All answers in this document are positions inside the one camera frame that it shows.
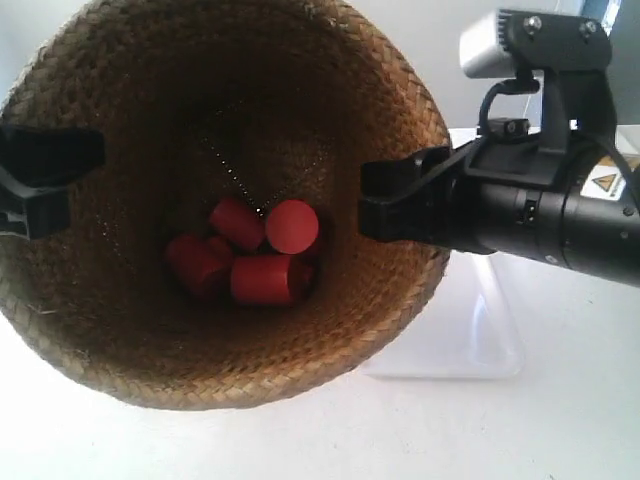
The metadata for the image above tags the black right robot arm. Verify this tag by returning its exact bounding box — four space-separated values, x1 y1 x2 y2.
358 119 639 286

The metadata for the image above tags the red cylinder left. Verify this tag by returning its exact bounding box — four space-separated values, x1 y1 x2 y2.
164 234 234 300

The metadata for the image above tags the red cylinder upper back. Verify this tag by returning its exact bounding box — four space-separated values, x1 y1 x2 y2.
208 197 265 252

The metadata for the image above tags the red cylinder upright round face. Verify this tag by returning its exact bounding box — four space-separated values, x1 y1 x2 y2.
265 199 321 255

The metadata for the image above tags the brown woven wicker basket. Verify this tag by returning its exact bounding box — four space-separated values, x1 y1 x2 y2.
1 1 449 411

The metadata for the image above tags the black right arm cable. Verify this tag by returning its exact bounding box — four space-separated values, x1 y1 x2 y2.
477 79 544 139

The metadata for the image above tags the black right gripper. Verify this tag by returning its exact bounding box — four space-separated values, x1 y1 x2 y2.
357 118 570 263

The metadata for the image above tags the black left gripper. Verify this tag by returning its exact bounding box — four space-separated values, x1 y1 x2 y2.
1 124 105 236

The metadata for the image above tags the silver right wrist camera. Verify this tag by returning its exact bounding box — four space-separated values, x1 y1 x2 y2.
459 9 612 79

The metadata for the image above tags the white rectangular plastic tray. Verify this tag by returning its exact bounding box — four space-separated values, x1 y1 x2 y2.
360 253 524 380

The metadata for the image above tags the red cylinder front centre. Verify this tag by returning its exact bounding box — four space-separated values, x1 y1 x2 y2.
230 255 306 306

